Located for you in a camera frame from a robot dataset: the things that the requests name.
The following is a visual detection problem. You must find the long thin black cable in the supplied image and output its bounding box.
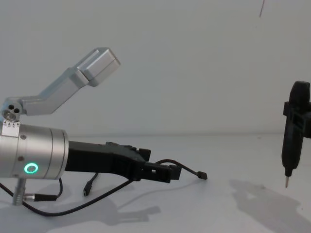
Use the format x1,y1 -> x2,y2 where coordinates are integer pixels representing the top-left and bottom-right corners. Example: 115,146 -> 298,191
0,158 -> 208,216

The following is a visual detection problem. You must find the white table cloth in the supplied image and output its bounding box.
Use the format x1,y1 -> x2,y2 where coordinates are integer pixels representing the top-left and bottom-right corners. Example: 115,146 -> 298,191
0,132 -> 311,233

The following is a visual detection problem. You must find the short black cable with plug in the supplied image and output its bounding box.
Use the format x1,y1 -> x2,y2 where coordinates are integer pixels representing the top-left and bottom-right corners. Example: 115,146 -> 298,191
82,171 -> 100,198

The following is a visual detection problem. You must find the black wrist cable, silver plug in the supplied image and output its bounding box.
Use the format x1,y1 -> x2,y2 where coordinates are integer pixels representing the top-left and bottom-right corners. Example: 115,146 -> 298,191
13,177 -> 64,206

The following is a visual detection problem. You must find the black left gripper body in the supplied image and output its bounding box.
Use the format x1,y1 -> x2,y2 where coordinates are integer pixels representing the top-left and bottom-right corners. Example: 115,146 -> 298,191
63,140 -> 147,182

